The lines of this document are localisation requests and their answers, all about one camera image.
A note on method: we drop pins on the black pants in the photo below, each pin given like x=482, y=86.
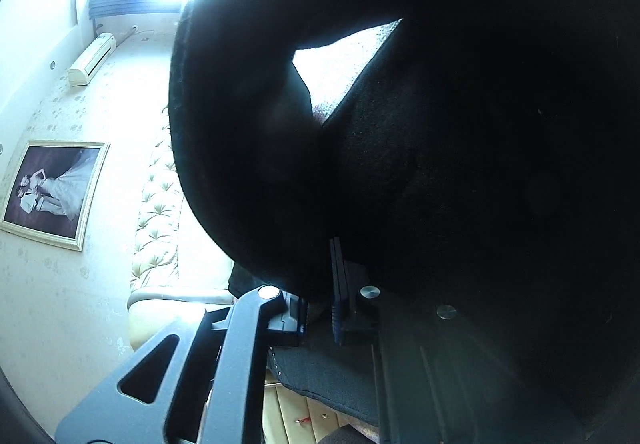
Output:
x=450, y=148

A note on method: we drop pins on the cream tufted headboard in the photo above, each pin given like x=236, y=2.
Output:
x=157, y=204

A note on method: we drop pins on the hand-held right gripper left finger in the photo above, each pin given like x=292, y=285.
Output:
x=301, y=324

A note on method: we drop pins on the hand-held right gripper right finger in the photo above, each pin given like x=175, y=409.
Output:
x=337, y=294

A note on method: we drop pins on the framed wall photo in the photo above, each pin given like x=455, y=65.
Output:
x=50, y=194

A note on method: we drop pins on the white air conditioner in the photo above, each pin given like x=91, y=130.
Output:
x=92, y=58

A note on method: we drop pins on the blue curtain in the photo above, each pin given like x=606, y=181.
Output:
x=135, y=3

